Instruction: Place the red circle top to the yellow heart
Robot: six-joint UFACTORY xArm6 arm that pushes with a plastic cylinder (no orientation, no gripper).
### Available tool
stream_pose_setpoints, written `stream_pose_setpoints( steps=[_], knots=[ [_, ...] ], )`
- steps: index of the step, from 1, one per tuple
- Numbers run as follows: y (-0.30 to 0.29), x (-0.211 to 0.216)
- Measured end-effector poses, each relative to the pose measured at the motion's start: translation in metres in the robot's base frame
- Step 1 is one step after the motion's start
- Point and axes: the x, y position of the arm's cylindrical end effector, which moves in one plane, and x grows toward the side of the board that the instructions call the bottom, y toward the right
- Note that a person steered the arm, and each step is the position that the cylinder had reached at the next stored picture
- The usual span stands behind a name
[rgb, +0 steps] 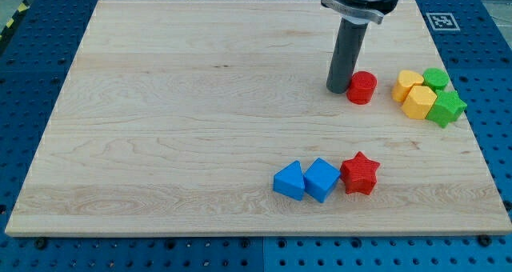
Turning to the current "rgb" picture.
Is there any green cylinder block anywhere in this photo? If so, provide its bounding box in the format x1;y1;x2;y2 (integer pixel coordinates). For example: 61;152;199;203
422;67;450;91

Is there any green star block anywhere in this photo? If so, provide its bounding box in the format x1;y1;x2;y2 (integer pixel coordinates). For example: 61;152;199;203
426;90;467;128

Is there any blue cube block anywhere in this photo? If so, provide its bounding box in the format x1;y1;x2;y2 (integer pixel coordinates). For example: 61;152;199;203
303;158;341;203

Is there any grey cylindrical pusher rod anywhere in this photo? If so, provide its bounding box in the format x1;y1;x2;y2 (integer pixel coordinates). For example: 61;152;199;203
326;18;368;94

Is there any light wooden board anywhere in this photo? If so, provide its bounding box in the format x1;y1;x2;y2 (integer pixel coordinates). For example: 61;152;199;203
6;0;511;237

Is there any yellow heart block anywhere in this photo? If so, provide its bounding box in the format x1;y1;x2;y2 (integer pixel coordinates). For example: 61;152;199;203
391;70;424;102

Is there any white fiducial marker tag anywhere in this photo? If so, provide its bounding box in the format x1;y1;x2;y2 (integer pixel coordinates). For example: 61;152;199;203
426;12;460;31

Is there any yellow pentagon block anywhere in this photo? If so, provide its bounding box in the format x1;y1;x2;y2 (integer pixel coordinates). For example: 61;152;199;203
401;86;437;120

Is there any red star block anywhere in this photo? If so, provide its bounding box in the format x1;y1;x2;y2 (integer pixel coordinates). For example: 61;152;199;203
340;151;381;195

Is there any red cylinder block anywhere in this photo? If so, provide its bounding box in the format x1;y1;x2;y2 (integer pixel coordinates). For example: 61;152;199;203
346;71;378;105

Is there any blue triangle block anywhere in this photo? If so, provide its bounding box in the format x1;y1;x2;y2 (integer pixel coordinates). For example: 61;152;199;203
273;161;305;201

